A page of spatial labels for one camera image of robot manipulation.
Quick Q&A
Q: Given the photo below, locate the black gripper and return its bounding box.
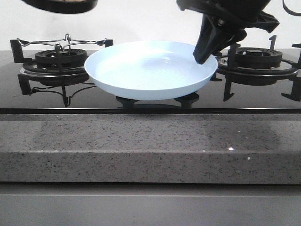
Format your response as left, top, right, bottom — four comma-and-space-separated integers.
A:
176, 0, 279, 64

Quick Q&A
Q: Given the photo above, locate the black cable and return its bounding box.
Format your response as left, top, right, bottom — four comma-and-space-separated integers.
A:
282, 0, 301, 16

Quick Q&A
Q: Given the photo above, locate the black gas burner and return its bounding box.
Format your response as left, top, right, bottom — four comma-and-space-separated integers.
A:
216, 35, 301, 86
10, 34, 114, 78

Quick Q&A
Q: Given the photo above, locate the grey cabinet front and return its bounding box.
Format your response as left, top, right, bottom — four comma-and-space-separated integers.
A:
0, 183, 301, 226

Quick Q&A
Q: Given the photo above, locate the left black gas burner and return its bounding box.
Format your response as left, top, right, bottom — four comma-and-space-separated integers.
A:
10, 34, 114, 78

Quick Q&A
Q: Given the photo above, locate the black glass gas cooktop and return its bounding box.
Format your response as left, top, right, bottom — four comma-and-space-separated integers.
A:
0, 50, 301, 115

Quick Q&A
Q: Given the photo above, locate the black frying pan green handle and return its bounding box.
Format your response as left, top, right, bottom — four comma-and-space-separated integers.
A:
23, 0, 98, 14

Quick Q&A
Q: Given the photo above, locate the light blue plate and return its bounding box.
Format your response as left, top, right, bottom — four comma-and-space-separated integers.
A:
84, 41, 218, 100

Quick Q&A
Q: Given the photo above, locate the right black gas burner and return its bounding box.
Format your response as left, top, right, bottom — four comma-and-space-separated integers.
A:
216, 35, 301, 86

